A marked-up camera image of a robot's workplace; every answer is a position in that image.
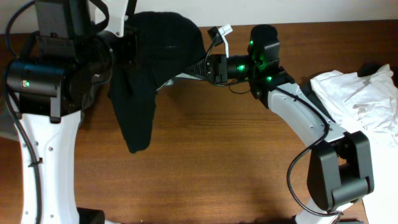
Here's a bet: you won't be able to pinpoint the dark green garment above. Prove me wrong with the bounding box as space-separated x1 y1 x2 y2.
303 63 397 123

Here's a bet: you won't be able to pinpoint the black shorts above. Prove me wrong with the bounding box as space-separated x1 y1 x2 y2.
108 12 206 154

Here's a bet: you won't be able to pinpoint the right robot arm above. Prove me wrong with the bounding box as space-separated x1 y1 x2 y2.
185 25 374 223

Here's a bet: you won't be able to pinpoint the white crumpled shirt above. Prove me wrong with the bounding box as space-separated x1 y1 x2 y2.
310 64 397 223

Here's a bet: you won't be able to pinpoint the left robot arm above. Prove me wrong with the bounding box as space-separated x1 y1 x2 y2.
4 0 136 223

